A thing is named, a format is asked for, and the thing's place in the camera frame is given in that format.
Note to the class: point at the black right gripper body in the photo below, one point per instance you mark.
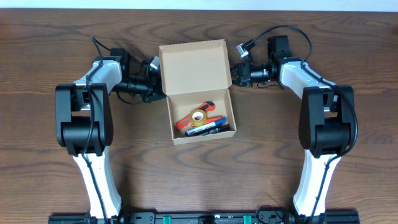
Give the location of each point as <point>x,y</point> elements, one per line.
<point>244,74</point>

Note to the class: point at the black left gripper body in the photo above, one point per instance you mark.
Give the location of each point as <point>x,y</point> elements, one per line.
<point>150,87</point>

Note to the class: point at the red utility knife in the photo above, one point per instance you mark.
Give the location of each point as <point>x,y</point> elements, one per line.
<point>206,106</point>

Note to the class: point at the blue capped white marker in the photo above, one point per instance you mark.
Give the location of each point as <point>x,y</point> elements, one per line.
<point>205,127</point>

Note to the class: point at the black capped white marker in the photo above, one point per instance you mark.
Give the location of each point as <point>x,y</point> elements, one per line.
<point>218,129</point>

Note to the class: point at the red black stapler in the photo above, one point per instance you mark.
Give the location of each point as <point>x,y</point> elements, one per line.
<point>214,119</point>

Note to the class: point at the yellow clear tape roll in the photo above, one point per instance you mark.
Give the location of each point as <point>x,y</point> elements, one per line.
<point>197,118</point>

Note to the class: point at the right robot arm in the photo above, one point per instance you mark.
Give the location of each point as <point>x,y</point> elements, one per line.
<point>328,125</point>

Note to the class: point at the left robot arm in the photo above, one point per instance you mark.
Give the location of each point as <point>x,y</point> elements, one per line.
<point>84,126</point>

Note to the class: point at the open brown cardboard box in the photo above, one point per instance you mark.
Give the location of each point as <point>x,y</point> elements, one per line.
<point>193,73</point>

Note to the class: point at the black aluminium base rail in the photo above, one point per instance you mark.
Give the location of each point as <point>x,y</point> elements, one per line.
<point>263,216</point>

